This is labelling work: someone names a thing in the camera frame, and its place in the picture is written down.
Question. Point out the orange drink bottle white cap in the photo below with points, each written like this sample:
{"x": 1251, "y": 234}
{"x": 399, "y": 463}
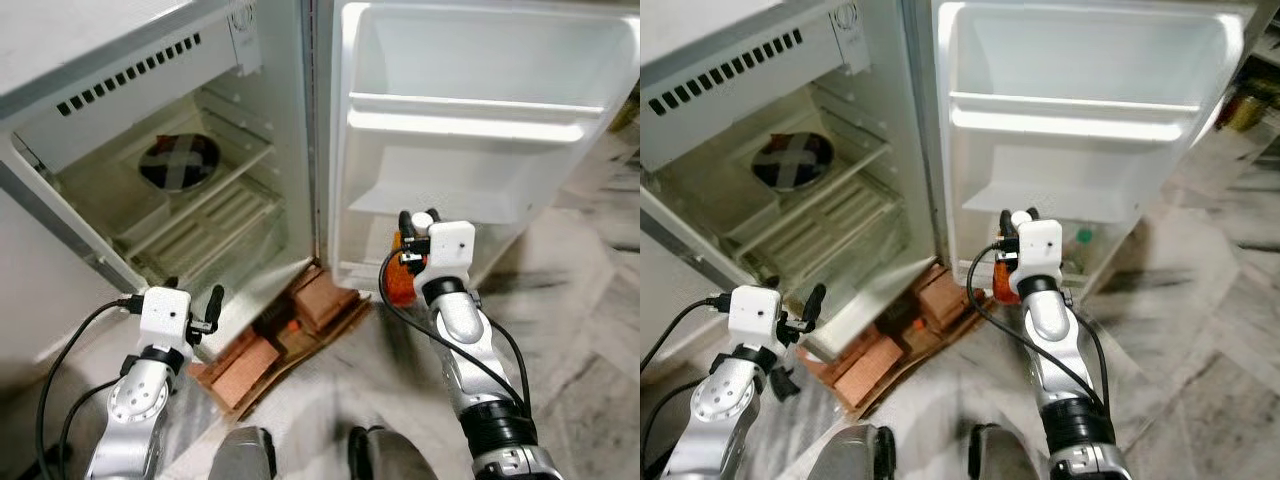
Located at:
{"x": 1003, "y": 285}
{"x": 402, "y": 285}

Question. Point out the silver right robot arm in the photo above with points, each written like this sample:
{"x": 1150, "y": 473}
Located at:
{"x": 1050, "y": 325}
{"x": 466, "y": 330}

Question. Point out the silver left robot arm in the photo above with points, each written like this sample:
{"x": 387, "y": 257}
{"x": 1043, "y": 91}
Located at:
{"x": 722, "y": 405}
{"x": 135, "y": 402}

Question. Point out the glass fridge shelf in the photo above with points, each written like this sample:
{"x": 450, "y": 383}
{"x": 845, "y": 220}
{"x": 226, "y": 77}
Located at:
{"x": 825, "y": 188}
{"x": 205, "y": 190}

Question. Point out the white single-door fridge cabinet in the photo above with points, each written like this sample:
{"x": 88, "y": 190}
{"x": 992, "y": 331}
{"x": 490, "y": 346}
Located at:
{"x": 905, "y": 150}
{"x": 285, "y": 150}

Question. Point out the white open fridge door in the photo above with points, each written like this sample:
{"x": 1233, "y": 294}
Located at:
{"x": 1090, "y": 50}
{"x": 480, "y": 50}

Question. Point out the large red brick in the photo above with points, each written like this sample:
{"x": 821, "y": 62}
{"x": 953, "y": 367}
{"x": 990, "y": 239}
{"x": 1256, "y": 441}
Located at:
{"x": 868, "y": 372}
{"x": 240, "y": 372}

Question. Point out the clear bottle green cap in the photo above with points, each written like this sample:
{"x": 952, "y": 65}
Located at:
{"x": 1083, "y": 250}

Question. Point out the clear ribbed crisper drawer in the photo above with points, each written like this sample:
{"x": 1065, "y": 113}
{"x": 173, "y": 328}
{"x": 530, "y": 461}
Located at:
{"x": 840, "y": 228}
{"x": 222, "y": 228}

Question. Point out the small red brick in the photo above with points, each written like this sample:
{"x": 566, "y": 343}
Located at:
{"x": 322, "y": 298}
{"x": 945, "y": 295}

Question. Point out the grey left robot leg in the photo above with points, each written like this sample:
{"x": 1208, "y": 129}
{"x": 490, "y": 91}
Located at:
{"x": 245, "y": 455}
{"x": 860, "y": 455}

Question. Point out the grey robot leg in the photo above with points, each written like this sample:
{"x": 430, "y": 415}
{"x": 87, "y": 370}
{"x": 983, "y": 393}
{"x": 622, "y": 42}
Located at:
{"x": 1005, "y": 458}
{"x": 245, "y": 455}
{"x": 385, "y": 458}
{"x": 860, "y": 455}

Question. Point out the grey right robot leg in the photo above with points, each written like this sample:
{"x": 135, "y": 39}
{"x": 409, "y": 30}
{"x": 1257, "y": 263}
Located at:
{"x": 385, "y": 458}
{"x": 1005, "y": 458}

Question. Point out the yellow jar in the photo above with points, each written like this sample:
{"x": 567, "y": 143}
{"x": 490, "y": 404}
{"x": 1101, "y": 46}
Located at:
{"x": 1246, "y": 112}

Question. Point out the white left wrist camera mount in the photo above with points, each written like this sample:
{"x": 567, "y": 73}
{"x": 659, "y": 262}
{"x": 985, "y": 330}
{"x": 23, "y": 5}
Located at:
{"x": 164, "y": 315}
{"x": 755, "y": 315}

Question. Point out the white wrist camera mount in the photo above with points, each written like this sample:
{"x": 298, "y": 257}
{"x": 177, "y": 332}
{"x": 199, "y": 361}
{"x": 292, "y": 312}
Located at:
{"x": 450, "y": 245}
{"x": 755, "y": 315}
{"x": 1042, "y": 245}
{"x": 164, "y": 315}

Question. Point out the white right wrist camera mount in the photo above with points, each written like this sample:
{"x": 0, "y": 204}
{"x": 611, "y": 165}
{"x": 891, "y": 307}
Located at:
{"x": 450, "y": 245}
{"x": 1042, "y": 245}

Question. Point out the white door shelf rail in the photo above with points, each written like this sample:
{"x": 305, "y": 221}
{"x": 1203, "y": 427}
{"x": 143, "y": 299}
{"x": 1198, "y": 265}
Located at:
{"x": 470, "y": 124}
{"x": 1070, "y": 124}

